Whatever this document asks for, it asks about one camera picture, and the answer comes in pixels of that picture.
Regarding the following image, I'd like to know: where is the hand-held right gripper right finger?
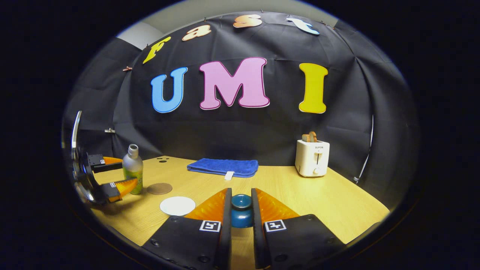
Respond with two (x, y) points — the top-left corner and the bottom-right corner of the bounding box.
(250, 188), (345, 270)

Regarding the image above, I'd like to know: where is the grey webbing strap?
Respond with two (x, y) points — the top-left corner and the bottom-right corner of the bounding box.
(70, 111), (94, 203)

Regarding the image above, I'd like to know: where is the white toaster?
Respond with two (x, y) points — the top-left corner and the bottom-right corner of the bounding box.
(295, 139), (330, 177)

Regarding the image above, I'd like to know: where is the teal white-lined teacup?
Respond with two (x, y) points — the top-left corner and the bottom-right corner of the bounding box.
(160, 196), (196, 217)

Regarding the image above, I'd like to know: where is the green label water bottle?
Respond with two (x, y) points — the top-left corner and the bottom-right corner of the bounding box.
(122, 144), (144, 195)

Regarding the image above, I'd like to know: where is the white cable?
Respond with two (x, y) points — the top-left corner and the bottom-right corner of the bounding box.
(354, 114), (375, 183)

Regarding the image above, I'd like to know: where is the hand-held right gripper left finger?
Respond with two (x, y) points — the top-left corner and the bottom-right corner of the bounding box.
(142, 188), (233, 270)

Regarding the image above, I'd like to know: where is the teal teacup lid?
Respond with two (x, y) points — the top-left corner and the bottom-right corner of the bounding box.
(231, 194), (254, 228)

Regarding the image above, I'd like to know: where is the round brown coaster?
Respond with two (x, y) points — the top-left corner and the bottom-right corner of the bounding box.
(147, 183), (173, 195)

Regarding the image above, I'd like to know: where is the blue folded towel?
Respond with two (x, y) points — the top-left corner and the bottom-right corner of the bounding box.
(187, 158), (259, 180)

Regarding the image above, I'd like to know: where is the black backdrop cloth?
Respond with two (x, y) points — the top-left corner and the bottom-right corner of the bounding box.
(62, 10), (419, 210)

